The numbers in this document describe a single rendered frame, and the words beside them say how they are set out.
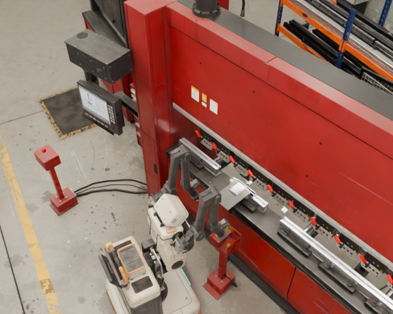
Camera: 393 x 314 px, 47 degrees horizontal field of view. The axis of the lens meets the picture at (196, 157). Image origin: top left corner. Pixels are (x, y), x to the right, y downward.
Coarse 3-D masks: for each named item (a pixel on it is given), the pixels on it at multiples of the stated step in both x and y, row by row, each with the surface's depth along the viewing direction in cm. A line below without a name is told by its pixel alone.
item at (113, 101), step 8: (80, 80) 374; (88, 80) 378; (88, 88) 367; (96, 88) 366; (80, 96) 384; (104, 96) 360; (112, 96) 364; (112, 104) 355; (120, 104) 366; (88, 112) 391; (112, 112) 363; (120, 112) 371; (96, 120) 390; (112, 120) 371; (120, 120) 371; (112, 128) 379; (120, 128) 376
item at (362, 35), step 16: (304, 0) 500; (320, 0) 496; (320, 16) 472; (336, 16) 476; (336, 32) 459; (352, 32) 454; (368, 32) 449; (384, 32) 450; (368, 48) 431; (384, 48) 431; (384, 64) 417
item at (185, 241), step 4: (176, 236) 314; (184, 236) 312; (188, 236) 310; (180, 240) 311; (184, 240) 310; (188, 240) 310; (192, 240) 312; (180, 244) 310; (184, 244) 310; (188, 244) 311; (184, 248) 308; (188, 248) 313
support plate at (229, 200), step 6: (228, 186) 373; (222, 192) 369; (228, 192) 369; (246, 192) 369; (222, 198) 364; (228, 198) 364; (234, 198) 364; (240, 198) 364; (222, 204) 360; (228, 204) 360; (234, 204) 360
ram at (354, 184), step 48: (192, 48) 324; (240, 96) 310; (288, 96) 275; (240, 144) 340; (288, 144) 297; (336, 144) 263; (288, 192) 324; (336, 192) 285; (384, 192) 254; (384, 240) 274
